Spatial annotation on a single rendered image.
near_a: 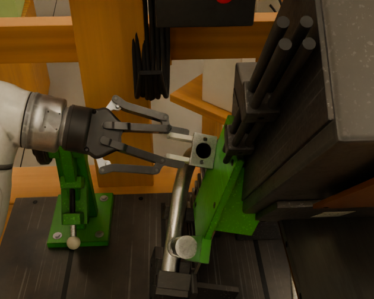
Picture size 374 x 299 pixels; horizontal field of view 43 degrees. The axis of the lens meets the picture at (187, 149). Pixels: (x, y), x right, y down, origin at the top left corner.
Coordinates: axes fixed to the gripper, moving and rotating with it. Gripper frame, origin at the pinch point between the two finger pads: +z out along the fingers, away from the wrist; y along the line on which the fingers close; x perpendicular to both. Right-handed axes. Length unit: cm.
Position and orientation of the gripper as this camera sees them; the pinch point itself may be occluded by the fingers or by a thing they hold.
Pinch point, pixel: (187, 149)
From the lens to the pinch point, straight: 79.9
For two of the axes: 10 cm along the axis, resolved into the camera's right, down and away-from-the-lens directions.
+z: 9.6, 1.8, 1.9
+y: 1.6, -9.8, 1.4
